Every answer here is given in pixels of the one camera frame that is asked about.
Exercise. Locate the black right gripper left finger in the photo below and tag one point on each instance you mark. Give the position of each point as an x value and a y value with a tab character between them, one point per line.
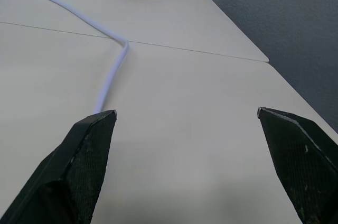
79	166

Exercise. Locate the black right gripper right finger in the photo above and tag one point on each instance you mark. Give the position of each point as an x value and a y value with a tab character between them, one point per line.
298	160

